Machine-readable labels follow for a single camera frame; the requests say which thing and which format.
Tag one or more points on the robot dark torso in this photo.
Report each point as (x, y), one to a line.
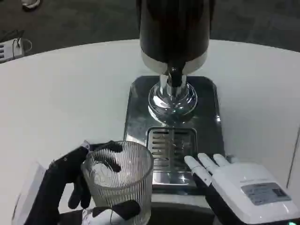
(180, 211)

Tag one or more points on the slotted steel drip grid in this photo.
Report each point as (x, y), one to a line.
(164, 145)

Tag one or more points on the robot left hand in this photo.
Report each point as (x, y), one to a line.
(54, 178)

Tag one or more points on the black dispenser tap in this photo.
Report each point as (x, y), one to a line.
(176, 76)

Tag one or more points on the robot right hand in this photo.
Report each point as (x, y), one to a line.
(234, 185)

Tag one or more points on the black drink dispenser steel pedestal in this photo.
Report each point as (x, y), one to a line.
(173, 30)

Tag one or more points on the white shoe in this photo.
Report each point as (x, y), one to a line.
(30, 3)

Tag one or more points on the clear ribbed glass cup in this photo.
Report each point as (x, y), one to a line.
(131, 182)

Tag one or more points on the white box device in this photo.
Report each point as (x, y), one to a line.
(8, 50)

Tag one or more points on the steel drip tray base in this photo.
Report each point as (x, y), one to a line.
(138, 112)

